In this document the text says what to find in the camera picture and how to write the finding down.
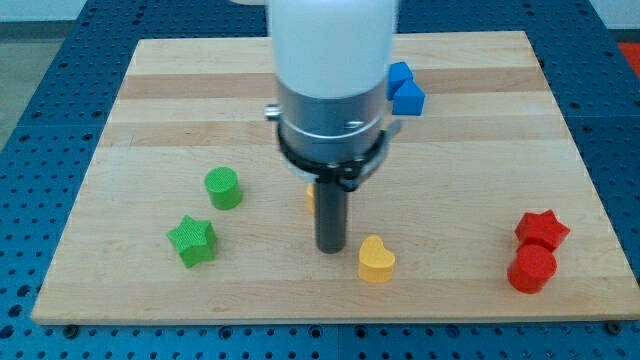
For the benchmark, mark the blue cube block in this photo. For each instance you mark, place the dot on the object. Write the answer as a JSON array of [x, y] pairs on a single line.
[[398, 73]]

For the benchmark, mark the green cylinder block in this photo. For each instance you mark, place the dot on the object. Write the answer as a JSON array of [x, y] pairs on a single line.
[[223, 188]]

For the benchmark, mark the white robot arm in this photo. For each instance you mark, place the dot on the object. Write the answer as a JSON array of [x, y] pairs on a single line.
[[331, 65]]

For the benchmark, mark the red star block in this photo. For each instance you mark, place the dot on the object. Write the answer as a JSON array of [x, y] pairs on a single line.
[[542, 229]]

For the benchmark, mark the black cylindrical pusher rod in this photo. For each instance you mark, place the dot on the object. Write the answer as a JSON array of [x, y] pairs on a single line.
[[330, 211]]

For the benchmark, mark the green star block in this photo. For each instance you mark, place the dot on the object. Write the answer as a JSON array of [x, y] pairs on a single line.
[[193, 241]]

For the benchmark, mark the blue triangular block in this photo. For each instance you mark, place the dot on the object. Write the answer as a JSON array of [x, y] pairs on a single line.
[[409, 99]]

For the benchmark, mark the wooden board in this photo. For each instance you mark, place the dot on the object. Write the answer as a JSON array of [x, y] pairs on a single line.
[[490, 145]]

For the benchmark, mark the yellow block behind rod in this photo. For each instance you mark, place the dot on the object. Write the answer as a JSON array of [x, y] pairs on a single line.
[[310, 204]]

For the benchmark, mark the yellow heart block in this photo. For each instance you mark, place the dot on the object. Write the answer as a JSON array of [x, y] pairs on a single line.
[[376, 262]]

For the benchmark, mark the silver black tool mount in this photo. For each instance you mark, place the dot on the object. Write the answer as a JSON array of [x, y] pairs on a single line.
[[336, 141]]

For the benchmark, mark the red cylinder block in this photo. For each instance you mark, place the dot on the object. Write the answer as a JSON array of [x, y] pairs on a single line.
[[531, 269]]

